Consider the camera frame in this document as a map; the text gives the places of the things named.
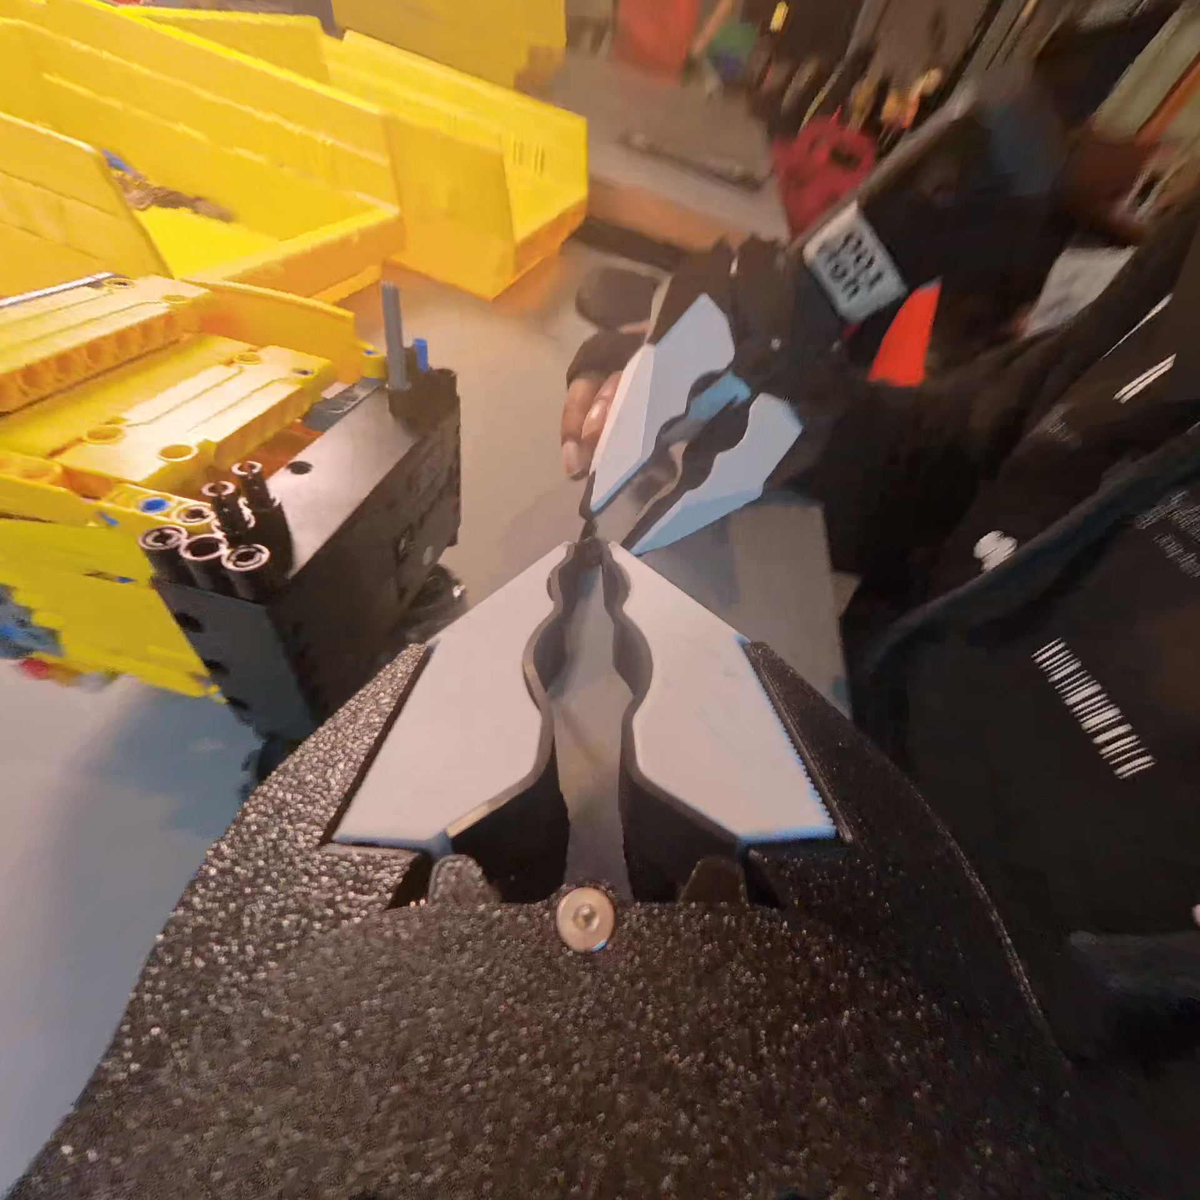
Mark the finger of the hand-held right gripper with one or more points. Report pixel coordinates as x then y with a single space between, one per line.
742 469
666 385

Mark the grey metal axle rod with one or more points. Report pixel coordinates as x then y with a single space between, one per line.
395 338

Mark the person's right hand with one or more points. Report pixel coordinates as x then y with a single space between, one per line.
592 422

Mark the red plastic canister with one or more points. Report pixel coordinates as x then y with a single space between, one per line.
826 169

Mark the yellow toy block robot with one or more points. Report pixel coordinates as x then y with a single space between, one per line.
132 432

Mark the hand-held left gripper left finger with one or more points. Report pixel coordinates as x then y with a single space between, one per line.
450 751

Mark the black flat device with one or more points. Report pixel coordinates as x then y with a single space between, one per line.
695 161

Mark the loose metal parts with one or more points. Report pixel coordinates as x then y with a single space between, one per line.
169 192

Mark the person in black hoodie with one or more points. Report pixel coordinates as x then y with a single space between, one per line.
1069 714

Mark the grey desk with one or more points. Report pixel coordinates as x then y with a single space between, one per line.
508 432

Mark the orange traffic cone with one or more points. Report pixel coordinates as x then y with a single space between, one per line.
905 338

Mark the black textured pad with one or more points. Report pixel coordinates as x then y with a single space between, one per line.
616 298

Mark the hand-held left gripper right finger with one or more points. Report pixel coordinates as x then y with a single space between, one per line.
732 751

